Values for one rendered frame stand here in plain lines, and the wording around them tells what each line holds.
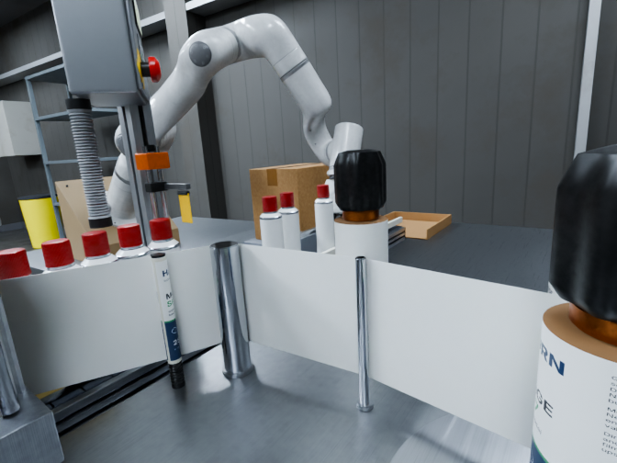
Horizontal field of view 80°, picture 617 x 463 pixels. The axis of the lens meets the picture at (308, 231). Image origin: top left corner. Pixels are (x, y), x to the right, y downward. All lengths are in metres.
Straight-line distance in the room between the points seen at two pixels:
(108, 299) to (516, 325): 0.45
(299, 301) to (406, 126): 2.65
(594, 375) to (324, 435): 0.28
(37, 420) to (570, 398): 0.46
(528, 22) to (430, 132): 0.86
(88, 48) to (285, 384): 0.55
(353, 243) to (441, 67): 2.52
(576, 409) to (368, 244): 0.37
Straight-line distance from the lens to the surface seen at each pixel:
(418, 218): 1.73
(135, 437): 0.52
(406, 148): 3.04
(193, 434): 0.49
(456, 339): 0.39
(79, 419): 0.63
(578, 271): 0.26
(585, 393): 0.28
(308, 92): 1.04
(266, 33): 1.05
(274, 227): 0.82
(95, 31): 0.68
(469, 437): 0.46
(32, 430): 0.49
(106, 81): 0.66
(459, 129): 2.95
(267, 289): 0.50
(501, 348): 0.38
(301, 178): 1.26
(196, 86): 1.14
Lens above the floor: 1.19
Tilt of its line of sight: 13 degrees down
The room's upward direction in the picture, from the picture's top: 4 degrees counter-clockwise
